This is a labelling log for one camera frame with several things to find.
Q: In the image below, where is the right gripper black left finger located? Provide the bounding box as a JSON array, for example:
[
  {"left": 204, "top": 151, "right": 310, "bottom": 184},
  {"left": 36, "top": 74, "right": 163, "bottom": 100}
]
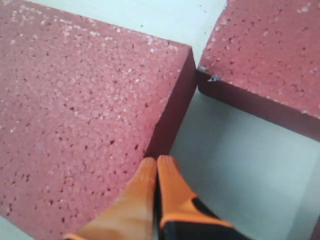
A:
[{"left": 64, "top": 157, "right": 157, "bottom": 240}]

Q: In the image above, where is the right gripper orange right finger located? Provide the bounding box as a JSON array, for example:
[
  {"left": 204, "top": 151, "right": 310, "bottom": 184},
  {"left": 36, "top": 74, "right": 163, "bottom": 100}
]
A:
[{"left": 157, "top": 155, "right": 240, "bottom": 240}]

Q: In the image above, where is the red brick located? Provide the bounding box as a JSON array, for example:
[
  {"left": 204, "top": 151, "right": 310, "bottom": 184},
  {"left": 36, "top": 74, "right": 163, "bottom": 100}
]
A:
[
  {"left": 198, "top": 0, "right": 320, "bottom": 140},
  {"left": 0, "top": 0, "right": 197, "bottom": 226}
]

